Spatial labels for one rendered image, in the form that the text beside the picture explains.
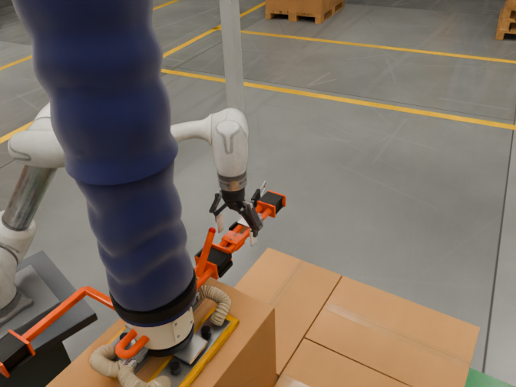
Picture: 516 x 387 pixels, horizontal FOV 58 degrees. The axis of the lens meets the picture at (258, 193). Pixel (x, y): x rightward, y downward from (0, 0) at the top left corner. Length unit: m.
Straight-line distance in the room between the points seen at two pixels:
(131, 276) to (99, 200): 0.21
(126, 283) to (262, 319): 0.51
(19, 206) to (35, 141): 0.43
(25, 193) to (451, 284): 2.37
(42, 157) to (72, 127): 0.57
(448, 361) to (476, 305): 1.05
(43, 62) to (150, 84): 0.18
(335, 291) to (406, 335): 0.35
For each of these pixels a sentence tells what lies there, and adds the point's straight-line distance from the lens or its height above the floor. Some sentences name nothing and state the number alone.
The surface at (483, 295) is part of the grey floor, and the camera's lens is 3.08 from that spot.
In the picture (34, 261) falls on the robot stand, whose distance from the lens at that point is 2.22.
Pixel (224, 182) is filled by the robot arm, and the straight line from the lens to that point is 1.41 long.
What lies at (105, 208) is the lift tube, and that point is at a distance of 1.02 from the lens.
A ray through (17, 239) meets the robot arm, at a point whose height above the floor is 1.00.
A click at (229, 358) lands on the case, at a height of 0.94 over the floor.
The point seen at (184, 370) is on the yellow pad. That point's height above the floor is 0.98.
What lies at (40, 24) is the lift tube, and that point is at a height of 1.90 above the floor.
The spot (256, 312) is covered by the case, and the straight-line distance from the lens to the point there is 1.51.
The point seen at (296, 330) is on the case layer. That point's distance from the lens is 1.98.
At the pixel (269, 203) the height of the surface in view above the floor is 1.11.
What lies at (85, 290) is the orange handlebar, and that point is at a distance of 1.49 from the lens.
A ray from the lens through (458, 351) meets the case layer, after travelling 2.04.
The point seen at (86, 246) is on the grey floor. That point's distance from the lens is 3.43.
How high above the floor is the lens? 2.09
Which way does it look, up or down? 35 degrees down
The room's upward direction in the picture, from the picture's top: 2 degrees counter-clockwise
